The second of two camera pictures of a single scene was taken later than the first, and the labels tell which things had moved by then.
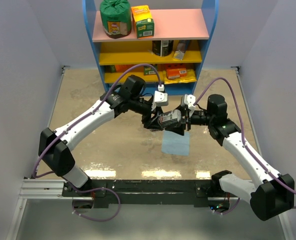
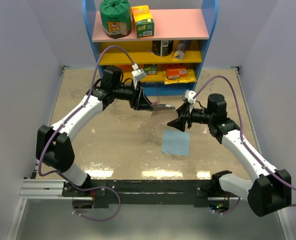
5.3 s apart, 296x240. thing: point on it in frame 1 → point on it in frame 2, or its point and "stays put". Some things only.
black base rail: x=122 y=193 stays put
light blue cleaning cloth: x=174 y=144 stays put
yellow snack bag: x=191 y=77 stays put
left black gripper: x=146 y=119 → x=143 y=103
